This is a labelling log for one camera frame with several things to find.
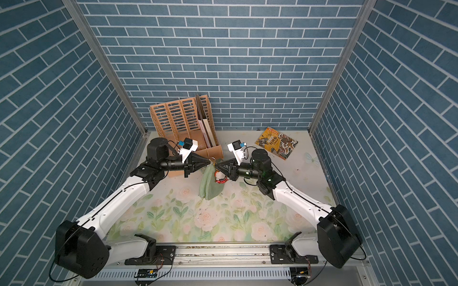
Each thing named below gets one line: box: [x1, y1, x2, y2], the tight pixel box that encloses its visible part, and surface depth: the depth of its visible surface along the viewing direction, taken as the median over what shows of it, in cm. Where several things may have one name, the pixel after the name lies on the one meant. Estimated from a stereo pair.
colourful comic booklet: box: [254, 126, 299, 161], surface depth 117 cm
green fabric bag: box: [199, 161, 225, 201], surface depth 71 cm
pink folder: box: [197, 119, 212, 148], surface depth 91 cm
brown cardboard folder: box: [195, 92, 212, 148], surface depth 90 cm
